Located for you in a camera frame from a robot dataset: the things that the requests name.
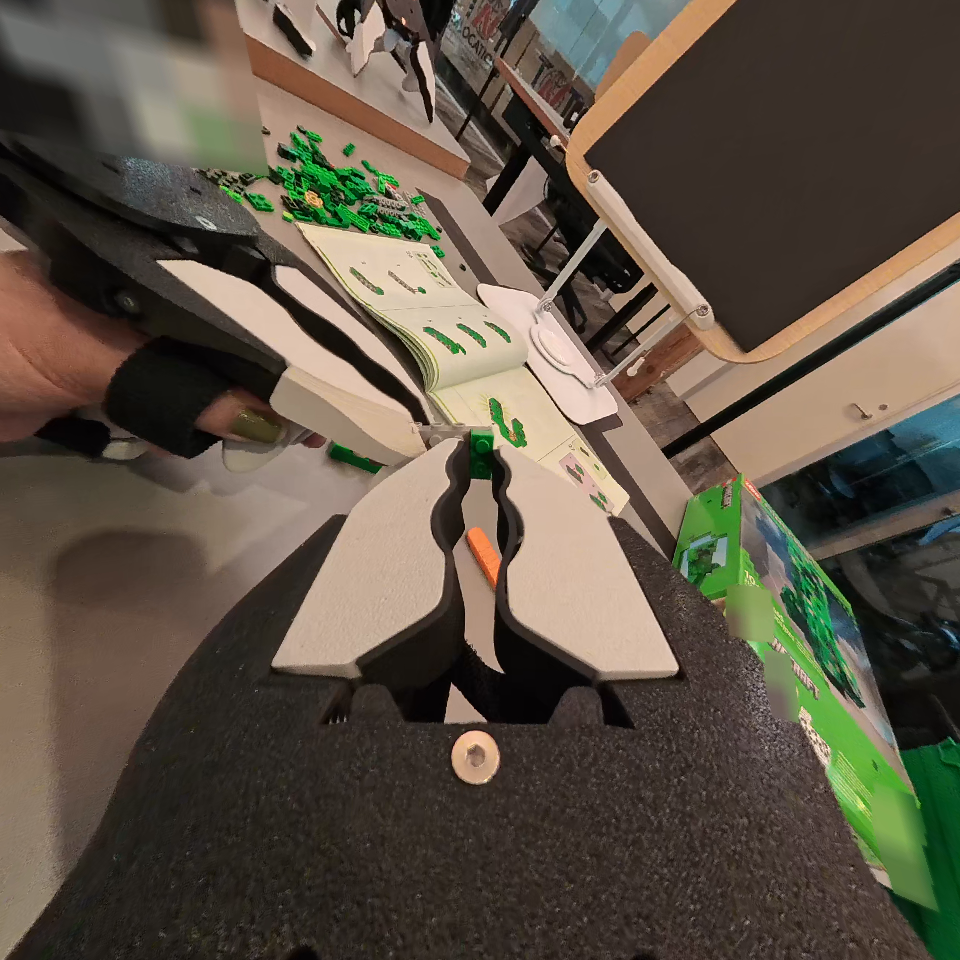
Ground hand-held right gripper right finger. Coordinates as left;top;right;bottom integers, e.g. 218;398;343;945
491;447;681;723

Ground black board wooden frame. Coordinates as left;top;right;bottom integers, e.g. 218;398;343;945
564;0;960;366

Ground white board stand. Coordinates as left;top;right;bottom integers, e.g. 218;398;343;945
474;168;715;426

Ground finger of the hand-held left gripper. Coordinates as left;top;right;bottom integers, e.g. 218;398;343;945
253;246;436;432
156;257;432;462

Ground long green lego assembly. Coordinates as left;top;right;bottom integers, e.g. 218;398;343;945
327;442;385;476

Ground idle gripper device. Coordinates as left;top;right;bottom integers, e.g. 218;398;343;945
335;0;441;125

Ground green plastic bin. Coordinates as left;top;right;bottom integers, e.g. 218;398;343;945
896;738;960;960

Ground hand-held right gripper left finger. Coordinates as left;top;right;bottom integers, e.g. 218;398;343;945
271;438;466;723

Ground person's left hand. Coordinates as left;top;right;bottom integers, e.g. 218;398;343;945
0;249;331;460

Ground grey desk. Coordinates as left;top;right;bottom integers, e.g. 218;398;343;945
0;93;695;960

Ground green cardboard lego box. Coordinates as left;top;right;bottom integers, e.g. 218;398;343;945
672;472;940;912

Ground green lego brick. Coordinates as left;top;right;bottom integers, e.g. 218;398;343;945
466;429;502;481

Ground pile of lego pieces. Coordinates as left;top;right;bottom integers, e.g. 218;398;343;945
196;123;449;243

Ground lego instruction booklet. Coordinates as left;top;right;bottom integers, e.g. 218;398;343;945
296;221;633;519

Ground orange lego brick separator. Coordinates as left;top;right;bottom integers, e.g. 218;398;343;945
466;527;501;590

